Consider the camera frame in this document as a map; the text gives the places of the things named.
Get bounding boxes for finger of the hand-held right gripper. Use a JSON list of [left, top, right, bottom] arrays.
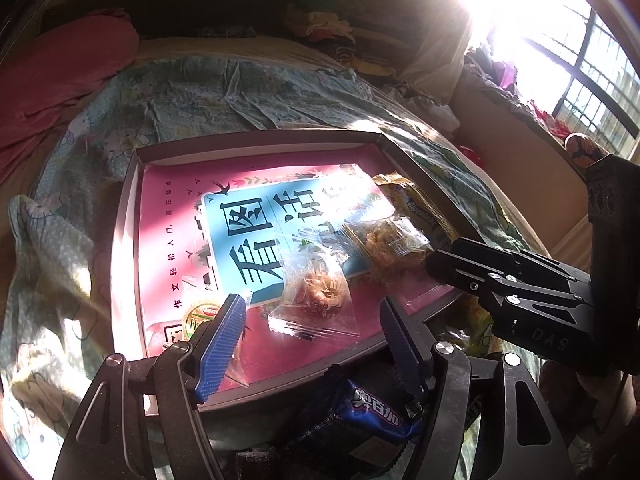
[[440, 239, 593, 295], [425, 252, 593, 323]]

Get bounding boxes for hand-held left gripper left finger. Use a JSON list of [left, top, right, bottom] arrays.
[[52, 292, 248, 480]]

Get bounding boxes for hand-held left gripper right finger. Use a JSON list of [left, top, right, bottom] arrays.
[[378, 297, 573, 480]]

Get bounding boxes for green white cracker packet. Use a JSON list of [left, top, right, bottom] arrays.
[[175, 299, 251, 391]]

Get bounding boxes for blue cookie packet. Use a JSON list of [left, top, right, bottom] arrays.
[[280, 375, 426, 480]]

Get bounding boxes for clear flaky pastry packet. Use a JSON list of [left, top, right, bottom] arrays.
[[342, 215, 433, 286]]

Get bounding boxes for yellow snack packet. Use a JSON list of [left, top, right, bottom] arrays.
[[372, 172, 458, 241]]

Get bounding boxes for clear round pastry packet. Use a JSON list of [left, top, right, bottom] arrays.
[[267, 252, 361, 343]]

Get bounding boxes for pink cardboard box tray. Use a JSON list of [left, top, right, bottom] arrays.
[[110, 131, 488, 417]]

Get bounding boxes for person's right hand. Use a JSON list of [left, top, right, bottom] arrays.
[[540, 360, 632, 461]]

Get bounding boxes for orange floral cushion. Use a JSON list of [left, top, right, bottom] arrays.
[[565, 132, 613, 171]]

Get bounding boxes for pink and blue book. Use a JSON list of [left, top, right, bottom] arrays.
[[137, 157, 451, 396]]

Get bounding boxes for red plastic bag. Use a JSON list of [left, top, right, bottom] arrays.
[[457, 145, 486, 168]]

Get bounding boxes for crumpled grey white clothes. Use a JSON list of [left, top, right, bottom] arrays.
[[395, 85, 461, 136]]

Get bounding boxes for clothes on windowsill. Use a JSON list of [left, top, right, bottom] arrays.
[[465, 45, 576, 146]]

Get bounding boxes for barred window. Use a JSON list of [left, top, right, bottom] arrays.
[[515, 5, 640, 161]]

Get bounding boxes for beige curtain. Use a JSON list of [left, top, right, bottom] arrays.
[[400, 25, 476, 96]]

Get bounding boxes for cartoon printed blanket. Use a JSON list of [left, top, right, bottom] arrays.
[[0, 55, 556, 480]]

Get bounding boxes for pile of folded clothes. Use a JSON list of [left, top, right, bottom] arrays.
[[285, 0, 401, 76]]

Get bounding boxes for pink duvet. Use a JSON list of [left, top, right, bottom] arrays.
[[0, 7, 141, 171]]

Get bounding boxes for dark wooden headboard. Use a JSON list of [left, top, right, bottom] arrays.
[[40, 0, 311, 36]]

